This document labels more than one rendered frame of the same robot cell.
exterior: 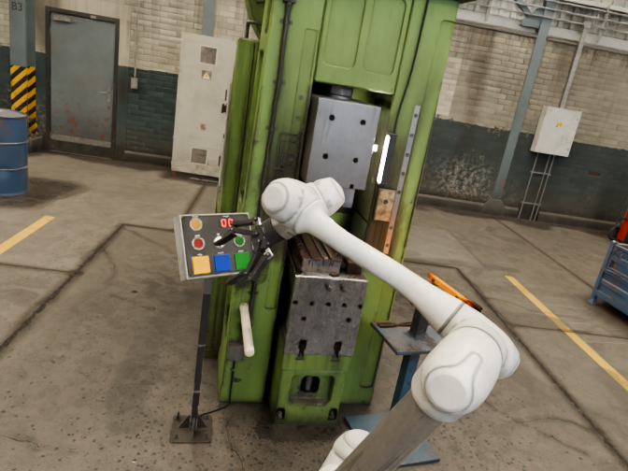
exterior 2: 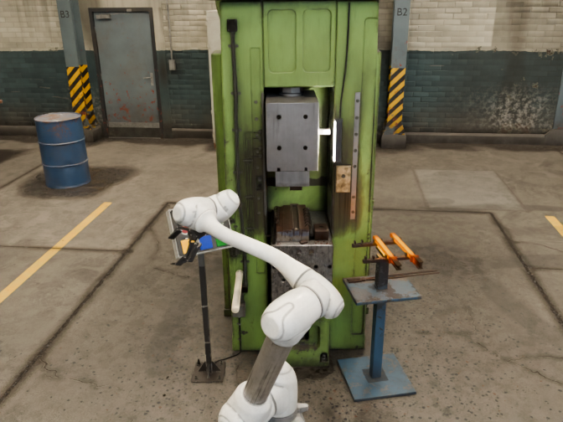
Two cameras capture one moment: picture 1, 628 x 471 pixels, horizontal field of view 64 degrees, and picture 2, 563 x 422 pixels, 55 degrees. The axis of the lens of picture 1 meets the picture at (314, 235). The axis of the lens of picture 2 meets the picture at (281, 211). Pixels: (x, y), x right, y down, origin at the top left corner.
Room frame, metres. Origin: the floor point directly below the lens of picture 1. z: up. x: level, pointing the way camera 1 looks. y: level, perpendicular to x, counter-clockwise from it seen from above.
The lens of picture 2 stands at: (-0.60, -0.70, 2.34)
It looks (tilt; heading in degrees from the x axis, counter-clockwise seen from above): 22 degrees down; 13
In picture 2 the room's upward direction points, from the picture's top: 1 degrees counter-clockwise
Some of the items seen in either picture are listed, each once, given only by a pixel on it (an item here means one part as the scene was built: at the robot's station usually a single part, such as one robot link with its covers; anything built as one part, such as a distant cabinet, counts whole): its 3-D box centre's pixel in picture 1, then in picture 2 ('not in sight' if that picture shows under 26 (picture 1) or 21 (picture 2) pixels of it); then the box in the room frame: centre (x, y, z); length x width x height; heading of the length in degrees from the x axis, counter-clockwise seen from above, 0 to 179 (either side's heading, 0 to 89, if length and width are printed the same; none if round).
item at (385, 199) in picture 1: (384, 205); (343, 178); (2.57, -0.34, 1.27); 0.09 x 0.02 x 0.17; 104
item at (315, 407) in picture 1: (303, 363); (299, 316); (2.60, -0.06, 0.23); 0.55 x 0.37 x 0.47; 14
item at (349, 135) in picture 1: (341, 139); (298, 129); (2.59, -0.05, 1.57); 0.42 x 0.39 x 0.40; 14
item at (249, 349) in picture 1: (246, 328); (237, 290); (2.20, 0.25, 0.62); 0.44 x 0.05 x 0.05; 14
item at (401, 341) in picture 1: (416, 335); (380, 288); (2.34, -0.61, 0.67); 0.40 x 0.30 x 0.02; 113
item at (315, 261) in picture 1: (313, 249); (291, 221); (2.58, -0.01, 0.96); 0.42 x 0.20 x 0.09; 14
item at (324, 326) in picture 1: (315, 293); (299, 257); (2.60, -0.06, 0.69); 0.56 x 0.38 x 0.45; 14
